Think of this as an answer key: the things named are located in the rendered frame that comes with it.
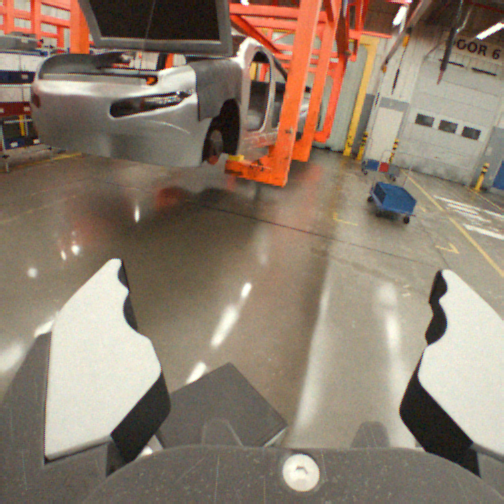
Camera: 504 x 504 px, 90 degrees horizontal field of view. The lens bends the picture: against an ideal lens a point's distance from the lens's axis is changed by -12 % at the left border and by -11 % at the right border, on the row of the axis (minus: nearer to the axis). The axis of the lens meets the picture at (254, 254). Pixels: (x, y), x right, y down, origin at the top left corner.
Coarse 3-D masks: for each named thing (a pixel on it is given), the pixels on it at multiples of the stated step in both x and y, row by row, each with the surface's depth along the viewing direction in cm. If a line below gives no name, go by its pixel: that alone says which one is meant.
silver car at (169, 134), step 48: (144, 48) 182; (240, 48) 271; (48, 96) 190; (96, 96) 180; (144, 96) 181; (192, 96) 194; (48, 144) 218; (96, 144) 198; (144, 144) 196; (192, 144) 212; (240, 144) 293
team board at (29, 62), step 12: (36, 48) 416; (48, 48) 438; (0, 60) 367; (12, 60) 385; (24, 60) 404; (36, 60) 424; (24, 84) 420; (0, 96) 389; (12, 96) 408; (24, 96) 428
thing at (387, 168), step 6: (366, 150) 774; (366, 162) 739; (372, 162) 740; (378, 162) 744; (384, 162) 775; (366, 168) 745; (372, 168) 747; (384, 168) 739; (390, 168) 736; (396, 168) 733; (366, 174) 752; (390, 174) 738; (396, 174) 739
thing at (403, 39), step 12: (384, 0) 413; (396, 0) 407; (420, 0) 270; (420, 12) 283; (408, 24) 331; (456, 24) 151; (384, 36) 611; (408, 36) 348; (396, 48) 457; (384, 60) 594; (444, 60) 162; (384, 72) 578; (396, 72) 372
